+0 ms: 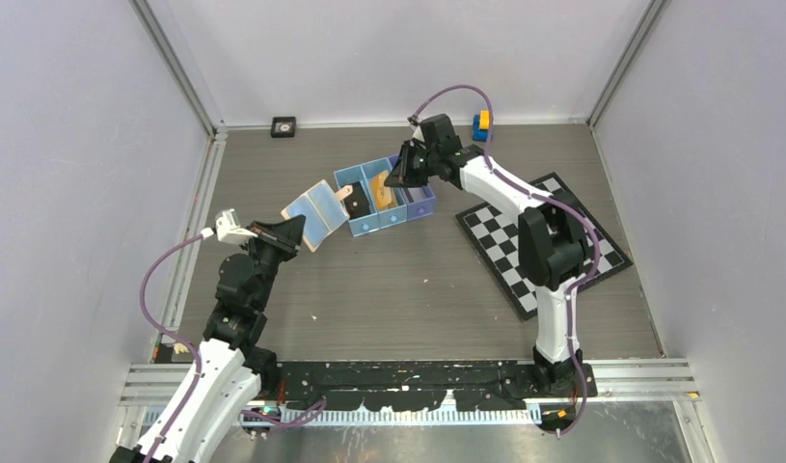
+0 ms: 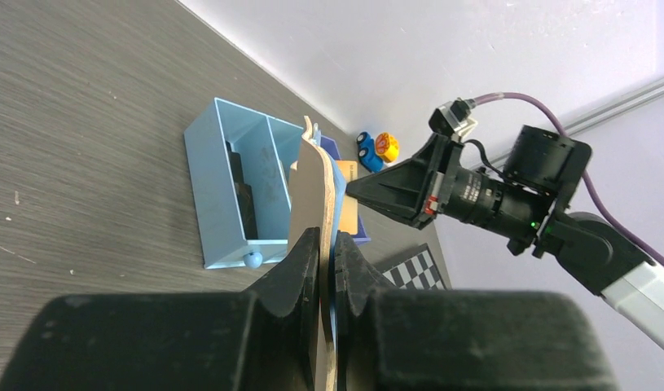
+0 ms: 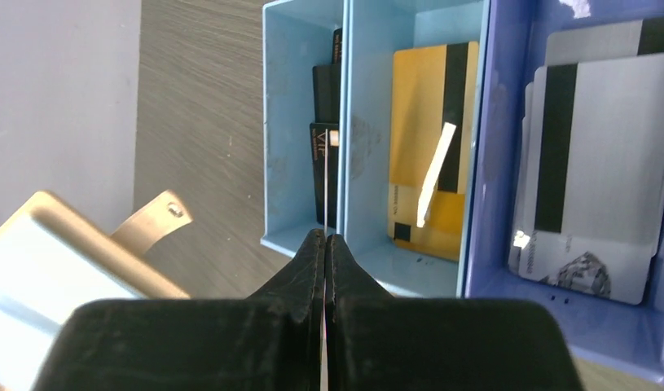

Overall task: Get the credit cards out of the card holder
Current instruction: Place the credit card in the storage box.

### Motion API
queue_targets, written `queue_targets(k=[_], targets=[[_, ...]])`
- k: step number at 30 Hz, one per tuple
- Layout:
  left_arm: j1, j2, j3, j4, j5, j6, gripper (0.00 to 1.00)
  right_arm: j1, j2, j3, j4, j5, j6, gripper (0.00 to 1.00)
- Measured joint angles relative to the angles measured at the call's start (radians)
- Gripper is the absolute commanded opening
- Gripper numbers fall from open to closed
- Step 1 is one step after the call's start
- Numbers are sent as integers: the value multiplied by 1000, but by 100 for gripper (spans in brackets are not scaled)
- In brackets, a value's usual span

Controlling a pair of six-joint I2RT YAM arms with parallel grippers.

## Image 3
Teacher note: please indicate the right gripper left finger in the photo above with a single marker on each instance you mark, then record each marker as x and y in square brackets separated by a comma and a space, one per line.
[271, 340]

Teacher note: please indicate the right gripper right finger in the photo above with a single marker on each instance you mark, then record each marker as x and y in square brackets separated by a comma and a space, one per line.
[377, 341]

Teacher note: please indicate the black VIP card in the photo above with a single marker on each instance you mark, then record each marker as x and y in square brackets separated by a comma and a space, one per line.
[325, 152]

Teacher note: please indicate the beige leather card holder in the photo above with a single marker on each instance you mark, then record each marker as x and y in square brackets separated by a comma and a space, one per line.
[53, 260]

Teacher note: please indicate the blue three-compartment organizer tray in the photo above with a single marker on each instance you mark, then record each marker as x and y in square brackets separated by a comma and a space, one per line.
[297, 35]

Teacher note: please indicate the orange item in tray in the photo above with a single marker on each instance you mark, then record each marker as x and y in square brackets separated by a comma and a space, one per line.
[433, 97]

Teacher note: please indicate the black item in tray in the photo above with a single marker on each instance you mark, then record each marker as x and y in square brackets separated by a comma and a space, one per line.
[327, 84]

